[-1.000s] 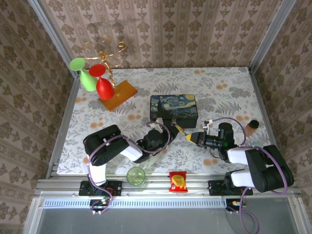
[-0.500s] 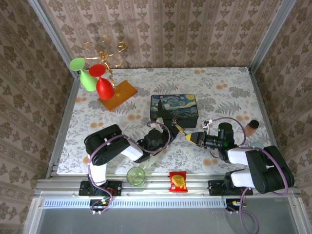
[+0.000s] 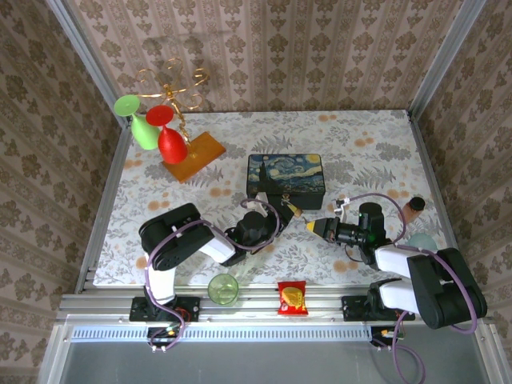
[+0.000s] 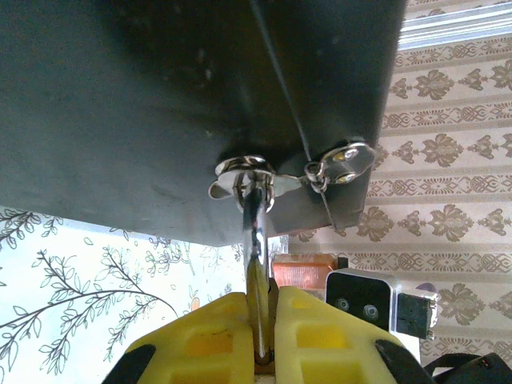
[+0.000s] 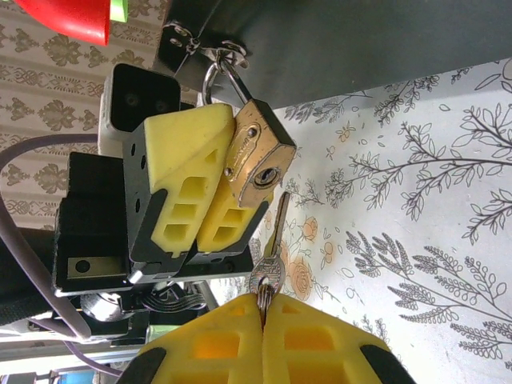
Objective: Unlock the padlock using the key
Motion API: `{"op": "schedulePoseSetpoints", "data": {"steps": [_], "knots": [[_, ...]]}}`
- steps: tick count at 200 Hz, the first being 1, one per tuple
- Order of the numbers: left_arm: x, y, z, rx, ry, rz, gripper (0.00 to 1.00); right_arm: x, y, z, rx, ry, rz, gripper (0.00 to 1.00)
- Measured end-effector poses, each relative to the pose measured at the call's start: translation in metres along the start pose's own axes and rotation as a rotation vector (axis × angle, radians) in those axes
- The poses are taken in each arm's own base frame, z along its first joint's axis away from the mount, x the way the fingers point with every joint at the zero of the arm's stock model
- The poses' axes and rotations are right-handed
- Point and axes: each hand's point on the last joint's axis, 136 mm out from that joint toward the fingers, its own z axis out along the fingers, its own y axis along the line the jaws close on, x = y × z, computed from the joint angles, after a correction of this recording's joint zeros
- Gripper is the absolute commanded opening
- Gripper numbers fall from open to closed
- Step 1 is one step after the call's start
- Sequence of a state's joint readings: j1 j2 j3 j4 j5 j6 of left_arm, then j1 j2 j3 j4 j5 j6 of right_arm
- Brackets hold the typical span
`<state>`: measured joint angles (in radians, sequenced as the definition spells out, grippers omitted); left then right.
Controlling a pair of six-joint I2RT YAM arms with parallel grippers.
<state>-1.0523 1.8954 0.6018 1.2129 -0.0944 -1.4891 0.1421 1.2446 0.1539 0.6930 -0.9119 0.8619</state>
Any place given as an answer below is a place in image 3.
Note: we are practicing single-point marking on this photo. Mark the small brass padlock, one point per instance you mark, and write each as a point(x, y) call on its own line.
point(286, 197)

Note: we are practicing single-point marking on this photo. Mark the small silver key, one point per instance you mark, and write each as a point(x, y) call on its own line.
point(305, 220)

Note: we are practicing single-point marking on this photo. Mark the starry night painted box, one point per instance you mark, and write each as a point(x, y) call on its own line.
point(284, 172)

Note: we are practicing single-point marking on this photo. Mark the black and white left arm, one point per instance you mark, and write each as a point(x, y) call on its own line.
point(176, 236)

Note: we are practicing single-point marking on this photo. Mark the green transparent cup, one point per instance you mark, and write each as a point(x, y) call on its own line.
point(223, 290)

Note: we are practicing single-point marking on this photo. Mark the pale teal bowl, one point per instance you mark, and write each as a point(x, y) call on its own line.
point(420, 241)

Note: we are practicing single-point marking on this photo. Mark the brown bottle with black cap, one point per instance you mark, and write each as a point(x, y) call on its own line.
point(417, 203)

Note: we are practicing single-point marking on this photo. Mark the red snack packet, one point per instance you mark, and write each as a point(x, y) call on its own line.
point(293, 298)

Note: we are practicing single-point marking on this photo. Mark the floral patterned table cover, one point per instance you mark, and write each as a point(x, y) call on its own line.
point(360, 132)

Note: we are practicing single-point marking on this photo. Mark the red plastic wine glass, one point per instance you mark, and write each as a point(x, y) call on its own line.
point(172, 146)

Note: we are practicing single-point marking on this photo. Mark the grey metal panel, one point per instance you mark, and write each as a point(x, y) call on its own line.
point(256, 364)

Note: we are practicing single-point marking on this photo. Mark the green plastic wine glass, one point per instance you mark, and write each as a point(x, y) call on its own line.
point(145, 134)

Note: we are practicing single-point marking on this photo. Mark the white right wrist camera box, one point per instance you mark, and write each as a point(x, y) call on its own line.
point(340, 206)

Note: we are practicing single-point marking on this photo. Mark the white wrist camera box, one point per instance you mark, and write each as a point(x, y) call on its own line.
point(256, 203)
point(340, 206)

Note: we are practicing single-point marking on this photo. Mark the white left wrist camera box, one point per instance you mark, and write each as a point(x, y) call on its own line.
point(256, 203)

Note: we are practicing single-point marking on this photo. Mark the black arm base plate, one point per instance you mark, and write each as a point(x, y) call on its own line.
point(354, 308)
point(190, 308)

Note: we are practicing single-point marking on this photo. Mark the aluminium side rail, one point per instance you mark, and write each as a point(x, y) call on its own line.
point(436, 192)
point(104, 208)

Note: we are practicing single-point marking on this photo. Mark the aluminium frame post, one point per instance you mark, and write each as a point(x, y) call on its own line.
point(86, 60)
point(444, 56)

